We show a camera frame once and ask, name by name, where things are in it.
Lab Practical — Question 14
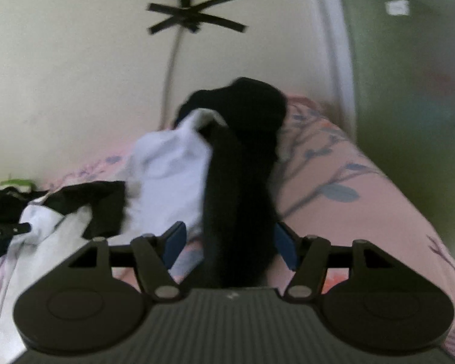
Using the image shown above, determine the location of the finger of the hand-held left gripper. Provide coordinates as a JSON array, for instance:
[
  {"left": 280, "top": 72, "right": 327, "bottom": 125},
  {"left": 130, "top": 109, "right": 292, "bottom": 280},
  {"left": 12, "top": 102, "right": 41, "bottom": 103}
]
[{"left": 0, "top": 223, "right": 32, "bottom": 239}]

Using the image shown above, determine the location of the green cloth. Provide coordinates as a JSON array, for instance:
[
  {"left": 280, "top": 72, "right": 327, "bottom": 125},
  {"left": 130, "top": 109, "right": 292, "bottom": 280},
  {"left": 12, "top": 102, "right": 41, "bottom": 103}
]
[{"left": 0, "top": 177, "right": 35, "bottom": 191}]

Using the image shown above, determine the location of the white door frame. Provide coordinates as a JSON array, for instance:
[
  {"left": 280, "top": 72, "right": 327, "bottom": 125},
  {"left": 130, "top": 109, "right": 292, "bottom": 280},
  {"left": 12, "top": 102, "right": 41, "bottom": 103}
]
[{"left": 307, "top": 0, "right": 359, "bottom": 133}]

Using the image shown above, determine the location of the white and black garment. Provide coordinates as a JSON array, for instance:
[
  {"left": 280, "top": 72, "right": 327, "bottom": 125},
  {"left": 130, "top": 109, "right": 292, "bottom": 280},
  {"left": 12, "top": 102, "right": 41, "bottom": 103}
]
[{"left": 0, "top": 180, "right": 137, "bottom": 353}]

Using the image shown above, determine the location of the pink floral bed sheet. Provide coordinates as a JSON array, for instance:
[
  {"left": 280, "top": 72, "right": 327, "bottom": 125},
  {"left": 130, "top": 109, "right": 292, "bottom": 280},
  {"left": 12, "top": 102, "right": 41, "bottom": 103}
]
[{"left": 0, "top": 95, "right": 455, "bottom": 364}]

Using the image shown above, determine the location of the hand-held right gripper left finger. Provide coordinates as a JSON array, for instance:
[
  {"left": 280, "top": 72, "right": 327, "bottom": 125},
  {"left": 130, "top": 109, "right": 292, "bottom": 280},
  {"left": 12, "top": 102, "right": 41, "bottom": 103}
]
[{"left": 66, "top": 221, "right": 187, "bottom": 304}]

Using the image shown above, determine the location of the black tape cross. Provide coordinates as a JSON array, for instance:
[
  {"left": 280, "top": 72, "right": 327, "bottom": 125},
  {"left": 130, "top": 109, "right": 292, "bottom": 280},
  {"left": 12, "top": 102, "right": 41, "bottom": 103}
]
[{"left": 146, "top": 0, "right": 259, "bottom": 35}]

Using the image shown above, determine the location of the white paper sticker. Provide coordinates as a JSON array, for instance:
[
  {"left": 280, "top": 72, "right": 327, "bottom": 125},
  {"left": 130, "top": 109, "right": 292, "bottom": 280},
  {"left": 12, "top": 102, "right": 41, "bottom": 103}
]
[{"left": 385, "top": 0, "right": 410, "bottom": 16}]

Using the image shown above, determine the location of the pile of dark clothes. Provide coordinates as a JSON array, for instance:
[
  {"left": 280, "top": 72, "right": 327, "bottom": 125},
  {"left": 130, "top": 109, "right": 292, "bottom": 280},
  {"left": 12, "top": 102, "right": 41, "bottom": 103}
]
[{"left": 0, "top": 186, "right": 48, "bottom": 260}]

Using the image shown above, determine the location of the green frosted glass door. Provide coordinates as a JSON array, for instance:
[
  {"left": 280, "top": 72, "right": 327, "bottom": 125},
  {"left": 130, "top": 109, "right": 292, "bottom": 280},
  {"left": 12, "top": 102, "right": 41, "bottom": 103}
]
[{"left": 334, "top": 0, "right": 455, "bottom": 236}]

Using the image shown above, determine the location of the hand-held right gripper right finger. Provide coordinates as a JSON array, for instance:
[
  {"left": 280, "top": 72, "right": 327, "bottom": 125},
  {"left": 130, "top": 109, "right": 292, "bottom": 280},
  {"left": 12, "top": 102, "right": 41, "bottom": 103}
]
[{"left": 275, "top": 221, "right": 393, "bottom": 305}]

